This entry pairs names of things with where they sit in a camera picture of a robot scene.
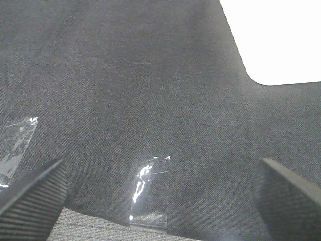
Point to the clear tape strip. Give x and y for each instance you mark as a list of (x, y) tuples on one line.
[(149, 202), (15, 138)]

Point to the black table cloth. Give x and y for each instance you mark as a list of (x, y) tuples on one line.
[(114, 83)]

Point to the middle clear tape strip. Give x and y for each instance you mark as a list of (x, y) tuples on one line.
[(15, 138)]

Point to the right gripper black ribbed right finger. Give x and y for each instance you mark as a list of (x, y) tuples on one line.
[(288, 204)]

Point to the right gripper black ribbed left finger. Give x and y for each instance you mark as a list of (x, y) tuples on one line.
[(31, 206)]

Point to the right clear tape strip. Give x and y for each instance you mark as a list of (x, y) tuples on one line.
[(149, 202)]

